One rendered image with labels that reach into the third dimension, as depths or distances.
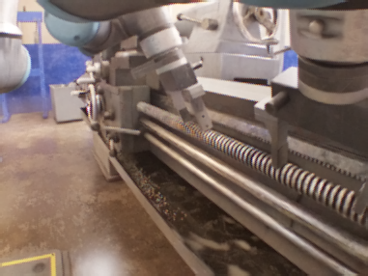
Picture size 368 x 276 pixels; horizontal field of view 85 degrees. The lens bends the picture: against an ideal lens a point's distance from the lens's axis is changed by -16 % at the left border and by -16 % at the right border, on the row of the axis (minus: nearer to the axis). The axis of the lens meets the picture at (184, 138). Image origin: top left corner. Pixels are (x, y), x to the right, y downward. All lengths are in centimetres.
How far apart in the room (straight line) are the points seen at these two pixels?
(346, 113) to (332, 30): 8
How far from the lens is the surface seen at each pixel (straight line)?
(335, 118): 26
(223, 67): 80
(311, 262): 59
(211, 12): 98
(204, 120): 52
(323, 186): 40
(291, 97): 27
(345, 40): 21
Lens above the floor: 89
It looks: 18 degrees down
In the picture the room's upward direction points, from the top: 2 degrees clockwise
